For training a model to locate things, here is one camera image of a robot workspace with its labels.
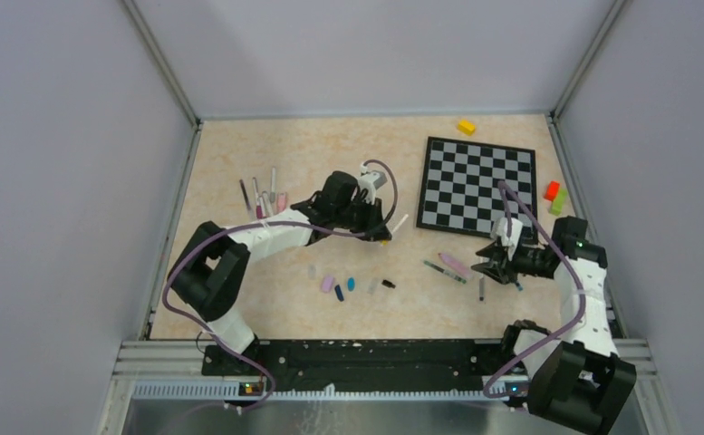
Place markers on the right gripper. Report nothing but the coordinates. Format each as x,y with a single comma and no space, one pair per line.
499,268

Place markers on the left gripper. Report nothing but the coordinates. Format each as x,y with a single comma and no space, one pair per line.
374,228

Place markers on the pink highlighter pen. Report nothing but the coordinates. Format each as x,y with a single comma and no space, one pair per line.
456,265

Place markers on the green gel pen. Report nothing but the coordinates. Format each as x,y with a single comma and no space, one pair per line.
452,275

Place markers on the pink highlighter cap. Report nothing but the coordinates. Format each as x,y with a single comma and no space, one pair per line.
327,284

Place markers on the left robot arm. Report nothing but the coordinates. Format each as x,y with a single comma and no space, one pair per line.
211,268

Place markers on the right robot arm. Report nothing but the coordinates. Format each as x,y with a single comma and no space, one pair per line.
577,376

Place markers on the white pen grey cap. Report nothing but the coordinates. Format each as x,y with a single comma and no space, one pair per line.
272,185

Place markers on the green curved block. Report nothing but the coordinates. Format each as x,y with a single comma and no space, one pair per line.
557,203

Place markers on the black white chessboard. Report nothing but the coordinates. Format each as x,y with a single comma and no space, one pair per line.
458,190

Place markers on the red block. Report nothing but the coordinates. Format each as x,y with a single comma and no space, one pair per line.
552,190

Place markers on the yellow block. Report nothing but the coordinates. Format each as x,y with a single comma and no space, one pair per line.
466,127

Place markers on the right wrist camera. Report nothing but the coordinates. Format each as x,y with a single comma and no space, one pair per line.
507,232

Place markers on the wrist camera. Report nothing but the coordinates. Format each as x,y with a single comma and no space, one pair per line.
507,232
371,180

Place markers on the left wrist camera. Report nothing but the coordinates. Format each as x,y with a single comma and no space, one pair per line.
371,180

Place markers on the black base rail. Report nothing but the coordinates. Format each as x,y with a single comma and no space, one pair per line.
366,366

